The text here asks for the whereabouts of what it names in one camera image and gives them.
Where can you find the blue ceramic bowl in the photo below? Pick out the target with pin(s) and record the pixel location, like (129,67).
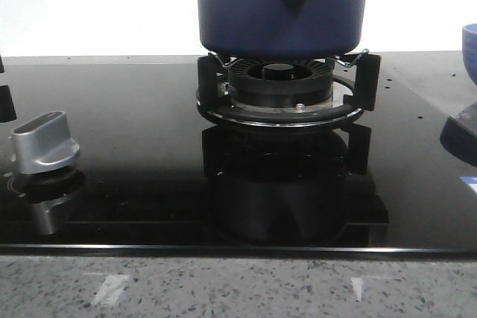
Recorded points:
(469,50)

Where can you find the blue cooking pot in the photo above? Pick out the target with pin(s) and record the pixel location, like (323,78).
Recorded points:
(280,29)

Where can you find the black pot support grate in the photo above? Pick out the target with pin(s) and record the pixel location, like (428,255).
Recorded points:
(354,84)

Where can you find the black gas burner head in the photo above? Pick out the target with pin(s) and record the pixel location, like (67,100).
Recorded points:
(280,85)

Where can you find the black glass cooktop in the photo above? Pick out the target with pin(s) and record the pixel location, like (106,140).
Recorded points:
(155,178)

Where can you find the silver stove knob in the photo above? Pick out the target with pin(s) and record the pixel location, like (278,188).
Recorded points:
(44,144)

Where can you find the blue white label sticker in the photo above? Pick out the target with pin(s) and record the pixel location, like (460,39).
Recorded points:
(470,182)

